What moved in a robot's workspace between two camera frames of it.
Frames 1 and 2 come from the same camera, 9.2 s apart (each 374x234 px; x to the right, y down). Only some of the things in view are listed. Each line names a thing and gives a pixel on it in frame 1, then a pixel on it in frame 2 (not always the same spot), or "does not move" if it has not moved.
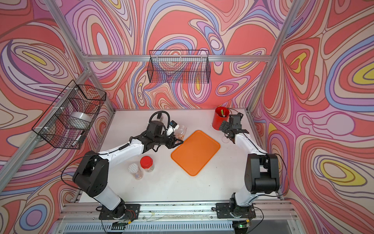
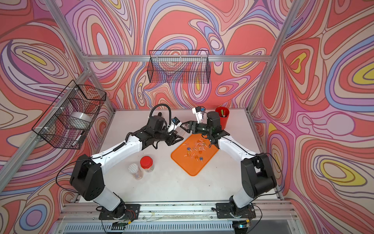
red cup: x=220 y=115 does not move
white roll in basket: x=80 y=120 does not move
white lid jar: x=133 y=168 does not move
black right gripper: x=224 y=126 to x=195 y=123
